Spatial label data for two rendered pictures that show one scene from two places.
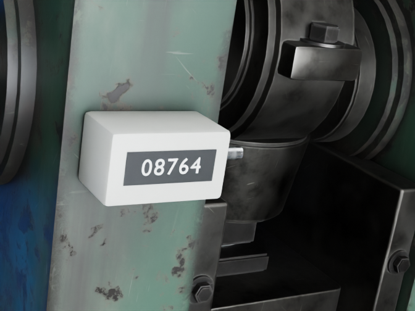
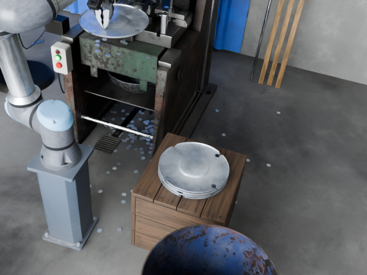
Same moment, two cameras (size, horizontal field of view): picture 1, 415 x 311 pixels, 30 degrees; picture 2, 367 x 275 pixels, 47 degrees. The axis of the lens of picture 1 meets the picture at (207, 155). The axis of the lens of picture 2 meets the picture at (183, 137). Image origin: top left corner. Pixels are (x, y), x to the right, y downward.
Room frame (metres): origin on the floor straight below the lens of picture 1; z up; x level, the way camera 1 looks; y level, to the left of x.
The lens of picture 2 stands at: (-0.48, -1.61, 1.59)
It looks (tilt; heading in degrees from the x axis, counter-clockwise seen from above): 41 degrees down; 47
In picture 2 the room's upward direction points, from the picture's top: 7 degrees clockwise
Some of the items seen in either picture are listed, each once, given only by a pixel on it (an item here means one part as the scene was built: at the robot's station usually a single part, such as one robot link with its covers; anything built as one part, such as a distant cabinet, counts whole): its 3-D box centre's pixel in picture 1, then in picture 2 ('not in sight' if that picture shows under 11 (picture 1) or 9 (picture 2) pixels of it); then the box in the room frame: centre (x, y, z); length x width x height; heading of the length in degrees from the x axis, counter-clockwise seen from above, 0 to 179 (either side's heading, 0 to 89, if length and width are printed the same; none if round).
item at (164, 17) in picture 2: not in sight; (164, 22); (0.59, -0.23, 0.75); 0.03 x 0.03 x 0.10; 32
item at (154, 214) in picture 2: not in sight; (189, 200); (0.39, -0.75, 0.18); 0.40 x 0.38 x 0.35; 32
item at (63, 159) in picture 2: not in sight; (59, 147); (-0.05, -0.47, 0.50); 0.15 x 0.15 x 0.10
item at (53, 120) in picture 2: not in sight; (54, 122); (-0.05, -0.46, 0.62); 0.13 x 0.12 x 0.14; 109
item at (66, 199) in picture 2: not in sight; (66, 196); (-0.05, -0.47, 0.23); 0.19 x 0.19 x 0.45; 36
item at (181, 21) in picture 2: not in sight; (172, 11); (0.69, -0.16, 0.76); 0.17 x 0.06 x 0.10; 122
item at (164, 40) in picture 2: not in sight; (138, 19); (0.60, -0.02, 0.68); 0.45 x 0.30 x 0.06; 122
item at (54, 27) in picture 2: not in sight; (58, 34); (0.24, 0.12, 0.62); 0.10 x 0.06 x 0.20; 122
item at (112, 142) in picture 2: not in sight; (127, 120); (0.49, -0.09, 0.14); 0.59 x 0.10 x 0.05; 32
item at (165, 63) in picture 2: not in sight; (195, 59); (0.86, -0.17, 0.45); 0.92 x 0.12 x 0.90; 32
